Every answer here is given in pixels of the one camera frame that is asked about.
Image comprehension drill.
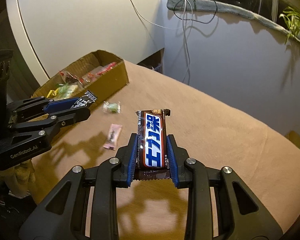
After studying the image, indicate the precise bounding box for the black white snack packet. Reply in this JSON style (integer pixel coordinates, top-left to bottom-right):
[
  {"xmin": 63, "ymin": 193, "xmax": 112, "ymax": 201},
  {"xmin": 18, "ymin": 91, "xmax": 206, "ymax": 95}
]
[{"xmin": 71, "ymin": 90, "xmax": 97, "ymax": 108}]

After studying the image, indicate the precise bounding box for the brown blue snickers bar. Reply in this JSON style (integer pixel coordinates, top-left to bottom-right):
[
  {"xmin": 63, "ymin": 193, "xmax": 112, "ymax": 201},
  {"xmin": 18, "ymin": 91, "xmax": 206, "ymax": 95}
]
[{"xmin": 134, "ymin": 109, "xmax": 171, "ymax": 180}]

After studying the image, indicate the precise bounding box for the pink white snack packet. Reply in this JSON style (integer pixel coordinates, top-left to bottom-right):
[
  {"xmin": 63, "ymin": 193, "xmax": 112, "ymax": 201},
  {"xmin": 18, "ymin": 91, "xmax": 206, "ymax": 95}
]
[{"xmin": 103, "ymin": 124, "xmax": 122, "ymax": 150}]

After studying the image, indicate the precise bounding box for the green candy clear wrapper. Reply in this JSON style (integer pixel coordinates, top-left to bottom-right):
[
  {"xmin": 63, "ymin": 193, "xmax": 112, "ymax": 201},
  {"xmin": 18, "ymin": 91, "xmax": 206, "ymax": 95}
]
[{"xmin": 102, "ymin": 101, "xmax": 121, "ymax": 113}]

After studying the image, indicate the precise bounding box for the left gloved hand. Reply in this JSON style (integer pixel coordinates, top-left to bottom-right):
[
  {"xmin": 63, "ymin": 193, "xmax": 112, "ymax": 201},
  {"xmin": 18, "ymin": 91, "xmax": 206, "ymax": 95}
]
[{"xmin": 0, "ymin": 159, "xmax": 36, "ymax": 198}]

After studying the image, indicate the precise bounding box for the yellow wrapped candy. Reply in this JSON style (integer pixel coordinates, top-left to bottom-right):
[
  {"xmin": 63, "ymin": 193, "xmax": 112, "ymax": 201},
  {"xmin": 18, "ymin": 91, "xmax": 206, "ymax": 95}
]
[{"xmin": 46, "ymin": 88, "xmax": 59, "ymax": 99}]

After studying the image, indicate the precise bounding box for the dark jujube red packet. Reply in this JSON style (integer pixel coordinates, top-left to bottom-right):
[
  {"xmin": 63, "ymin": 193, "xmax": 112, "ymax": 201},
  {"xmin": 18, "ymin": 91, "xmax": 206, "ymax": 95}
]
[{"xmin": 59, "ymin": 70, "xmax": 83, "ymax": 85}]

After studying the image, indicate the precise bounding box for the red wrapped candy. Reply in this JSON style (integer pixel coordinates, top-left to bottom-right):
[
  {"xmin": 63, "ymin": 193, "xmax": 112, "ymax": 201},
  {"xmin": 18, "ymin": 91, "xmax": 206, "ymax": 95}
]
[{"xmin": 85, "ymin": 62, "xmax": 117, "ymax": 82}]

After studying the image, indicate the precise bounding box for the brown cardboard box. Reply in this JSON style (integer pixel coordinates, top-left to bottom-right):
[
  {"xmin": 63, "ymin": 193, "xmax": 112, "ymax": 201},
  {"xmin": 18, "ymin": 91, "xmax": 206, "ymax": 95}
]
[{"xmin": 33, "ymin": 50, "xmax": 129, "ymax": 107}]

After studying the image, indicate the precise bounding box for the grey windowsill cloth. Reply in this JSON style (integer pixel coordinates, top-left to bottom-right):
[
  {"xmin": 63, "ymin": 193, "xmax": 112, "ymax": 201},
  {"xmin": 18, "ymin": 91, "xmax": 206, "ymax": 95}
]
[{"xmin": 166, "ymin": 0, "xmax": 300, "ymax": 44}]

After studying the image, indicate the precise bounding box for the green potted plant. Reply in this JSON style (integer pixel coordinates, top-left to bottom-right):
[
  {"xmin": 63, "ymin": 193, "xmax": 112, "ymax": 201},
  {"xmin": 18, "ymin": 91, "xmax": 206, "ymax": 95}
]
[{"xmin": 279, "ymin": 7, "xmax": 300, "ymax": 44}]

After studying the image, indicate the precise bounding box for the white cable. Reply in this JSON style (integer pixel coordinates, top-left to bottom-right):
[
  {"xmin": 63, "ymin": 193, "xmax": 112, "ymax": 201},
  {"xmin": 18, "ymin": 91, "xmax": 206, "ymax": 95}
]
[{"xmin": 121, "ymin": 0, "xmax": 195, "ymax": 84}]

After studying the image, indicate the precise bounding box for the black cable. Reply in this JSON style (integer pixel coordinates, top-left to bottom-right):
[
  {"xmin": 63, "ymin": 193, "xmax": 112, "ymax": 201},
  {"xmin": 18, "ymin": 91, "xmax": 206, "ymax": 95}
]
[{"xmin": 167, "ymin": 0, "xmax": 219, "ymax": 25}]

